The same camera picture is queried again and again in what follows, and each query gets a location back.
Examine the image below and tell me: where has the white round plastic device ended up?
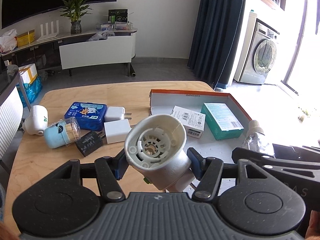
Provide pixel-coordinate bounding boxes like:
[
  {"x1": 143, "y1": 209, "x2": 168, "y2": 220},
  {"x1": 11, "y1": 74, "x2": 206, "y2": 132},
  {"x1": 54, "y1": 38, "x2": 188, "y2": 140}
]
[{"x1": 124, "y1": 114, "x2": 195, "y2": 192}]

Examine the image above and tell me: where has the black charger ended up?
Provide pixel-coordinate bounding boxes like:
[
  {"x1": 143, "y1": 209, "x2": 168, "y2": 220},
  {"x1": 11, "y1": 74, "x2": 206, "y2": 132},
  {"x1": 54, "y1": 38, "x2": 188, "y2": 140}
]
[{"x1": 75, "y1": 131, "x2": 105, "y2": 157}]

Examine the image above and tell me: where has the white charger lower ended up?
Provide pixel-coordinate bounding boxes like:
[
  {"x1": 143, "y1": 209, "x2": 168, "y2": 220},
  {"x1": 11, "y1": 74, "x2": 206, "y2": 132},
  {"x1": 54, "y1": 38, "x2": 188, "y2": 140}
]
[{"x1": 104, "y1": 119, "x2": 131, "y2": 144}]

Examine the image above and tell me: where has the white charger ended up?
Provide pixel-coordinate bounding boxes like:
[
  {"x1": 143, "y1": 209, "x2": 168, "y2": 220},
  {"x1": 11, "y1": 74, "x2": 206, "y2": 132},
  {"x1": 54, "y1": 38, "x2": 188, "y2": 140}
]
[
  {"x1": 104, "y1": 119, "x2": 131, "y2": 144},
  {"x1": 104, "y1": 106, "x2": 132, "y2": 122}
]

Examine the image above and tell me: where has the orange-rimmed cardboard box lid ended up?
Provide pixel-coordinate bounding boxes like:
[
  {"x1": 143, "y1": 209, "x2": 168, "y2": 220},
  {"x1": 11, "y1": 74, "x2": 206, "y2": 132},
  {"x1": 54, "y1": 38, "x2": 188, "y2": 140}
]
[{"x1": 149, "y1": 89, "x2": 253, "y2": 189}]

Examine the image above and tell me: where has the teal product box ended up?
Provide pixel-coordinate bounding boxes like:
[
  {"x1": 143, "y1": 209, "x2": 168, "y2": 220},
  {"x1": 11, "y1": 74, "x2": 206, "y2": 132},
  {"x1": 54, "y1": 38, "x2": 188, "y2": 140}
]
[{"x1": 201, "y1": 103, "x2": 244, "y2": 140}]

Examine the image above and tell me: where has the white small product box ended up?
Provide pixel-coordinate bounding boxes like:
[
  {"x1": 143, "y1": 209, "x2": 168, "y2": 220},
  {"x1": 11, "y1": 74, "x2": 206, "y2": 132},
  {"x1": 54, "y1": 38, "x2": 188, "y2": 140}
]
[{"x1": 171, "y1": 106, "x2": 206, "y2": 139}]

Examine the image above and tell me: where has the clear plastic bottle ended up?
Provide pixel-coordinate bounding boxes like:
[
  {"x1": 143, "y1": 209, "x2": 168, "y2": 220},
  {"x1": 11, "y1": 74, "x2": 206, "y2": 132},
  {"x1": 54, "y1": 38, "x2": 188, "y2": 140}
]
[{"x1": 242, "y1": 120, "x2": 275, "y2": 157}]

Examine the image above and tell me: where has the blue cartoon tin box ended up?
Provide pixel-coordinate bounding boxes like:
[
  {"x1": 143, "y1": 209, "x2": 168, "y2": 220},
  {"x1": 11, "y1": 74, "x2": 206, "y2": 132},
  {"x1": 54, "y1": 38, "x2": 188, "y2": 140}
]
[{"x1": 64, "y1": 102, "x2": 107, "y2": 132}]

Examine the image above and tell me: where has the white charger upper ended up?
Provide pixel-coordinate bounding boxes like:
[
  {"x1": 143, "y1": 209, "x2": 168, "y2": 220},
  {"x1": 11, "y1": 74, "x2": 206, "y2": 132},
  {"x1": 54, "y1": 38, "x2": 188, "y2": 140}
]
[{"x1": 104, "y1": 106, "x2": 132, "y2": 122}]

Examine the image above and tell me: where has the light blue toothpick holder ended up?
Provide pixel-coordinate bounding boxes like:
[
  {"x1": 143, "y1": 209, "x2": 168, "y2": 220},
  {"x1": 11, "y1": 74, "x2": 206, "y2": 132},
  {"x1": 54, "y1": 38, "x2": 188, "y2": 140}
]
[{"x1": 43, "y1": 117, "x2": 80, "y2": 149}]

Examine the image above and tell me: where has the white round plastic night light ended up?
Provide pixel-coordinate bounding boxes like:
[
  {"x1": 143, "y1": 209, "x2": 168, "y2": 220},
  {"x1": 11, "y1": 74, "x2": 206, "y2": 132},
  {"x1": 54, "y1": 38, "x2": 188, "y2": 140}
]
[{"x1": 22, "y1": 105, "x2": 48, "y2": 136}]

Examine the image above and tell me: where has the blue plastic bag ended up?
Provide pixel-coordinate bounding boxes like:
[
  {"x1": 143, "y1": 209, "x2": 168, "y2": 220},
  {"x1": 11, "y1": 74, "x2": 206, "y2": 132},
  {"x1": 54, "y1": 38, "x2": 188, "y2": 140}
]
[{"x1": 16, "y1": 76, "x2": 42, "y2": 107}]

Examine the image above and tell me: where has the silver washing machine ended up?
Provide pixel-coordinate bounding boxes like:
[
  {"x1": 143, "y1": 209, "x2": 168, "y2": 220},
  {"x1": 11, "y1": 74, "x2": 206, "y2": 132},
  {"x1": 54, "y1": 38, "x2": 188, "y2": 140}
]
[{"x1": 239, "y1": 20, "x2": 279, "y2": 85}]

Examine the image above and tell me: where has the white ribbed side counter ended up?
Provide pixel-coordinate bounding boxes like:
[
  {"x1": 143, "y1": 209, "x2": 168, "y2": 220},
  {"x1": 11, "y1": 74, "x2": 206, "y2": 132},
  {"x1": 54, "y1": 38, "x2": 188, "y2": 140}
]
[{"x1": 1, "y1": 65, "x2": 23, "y2": 158}]

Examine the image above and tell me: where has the white TV cabinet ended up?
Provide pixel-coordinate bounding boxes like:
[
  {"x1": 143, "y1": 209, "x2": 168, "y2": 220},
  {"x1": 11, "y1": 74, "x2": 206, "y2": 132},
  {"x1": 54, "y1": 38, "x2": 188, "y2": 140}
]
[{"x1": 3, "y1": 28, "x2": 137, "y2": 76}]

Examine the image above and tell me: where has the cardboard box on floor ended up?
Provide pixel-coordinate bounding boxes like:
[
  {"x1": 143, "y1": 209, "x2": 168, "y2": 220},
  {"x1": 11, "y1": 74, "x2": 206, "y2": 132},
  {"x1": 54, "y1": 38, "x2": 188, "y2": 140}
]
[{"x1": 19, "y1": 63, "x2": 37, "y2": 84}]

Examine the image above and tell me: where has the white router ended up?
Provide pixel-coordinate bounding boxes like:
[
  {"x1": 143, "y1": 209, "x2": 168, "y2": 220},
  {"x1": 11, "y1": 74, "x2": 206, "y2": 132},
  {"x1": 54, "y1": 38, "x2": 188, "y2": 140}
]
[{"x1": 37, "y1": 20, "x2": 60, "y2": 42}]

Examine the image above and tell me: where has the dark green gift box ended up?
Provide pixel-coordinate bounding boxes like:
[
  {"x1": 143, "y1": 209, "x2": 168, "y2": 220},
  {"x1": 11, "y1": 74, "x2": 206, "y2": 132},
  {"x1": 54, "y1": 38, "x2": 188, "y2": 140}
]
[{"x1": 108, "y1": 9, "x2": 128, "y2": 29}]

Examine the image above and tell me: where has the yellow box on cabinet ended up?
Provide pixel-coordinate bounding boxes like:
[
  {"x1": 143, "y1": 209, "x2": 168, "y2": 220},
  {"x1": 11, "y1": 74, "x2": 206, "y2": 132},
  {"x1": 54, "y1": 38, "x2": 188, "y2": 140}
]
[{"x1": 16, "y1": 29, "x2": 35, "y2": 47}]

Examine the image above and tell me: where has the dark blue curtain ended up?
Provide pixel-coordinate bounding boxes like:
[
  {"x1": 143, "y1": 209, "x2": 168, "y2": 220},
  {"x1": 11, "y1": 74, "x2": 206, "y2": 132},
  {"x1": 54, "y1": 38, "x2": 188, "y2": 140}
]
[{"x1": 188, "y1": 0, "x2": 246, "y2": 89}]

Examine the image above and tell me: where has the white plastic bag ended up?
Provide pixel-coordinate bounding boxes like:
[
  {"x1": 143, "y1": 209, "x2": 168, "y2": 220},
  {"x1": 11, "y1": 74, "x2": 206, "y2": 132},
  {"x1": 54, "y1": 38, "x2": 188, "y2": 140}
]
[{"x1": 0, "y1": 29, "x2": 17, "y2": 53}]

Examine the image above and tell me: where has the potted bamboo plant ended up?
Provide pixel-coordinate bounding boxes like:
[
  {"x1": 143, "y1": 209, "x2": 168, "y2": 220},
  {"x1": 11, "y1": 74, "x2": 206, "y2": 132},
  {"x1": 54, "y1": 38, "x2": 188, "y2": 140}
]
[{"x1": 60, "y1": 0, "x2": 91, "y2": 35}]

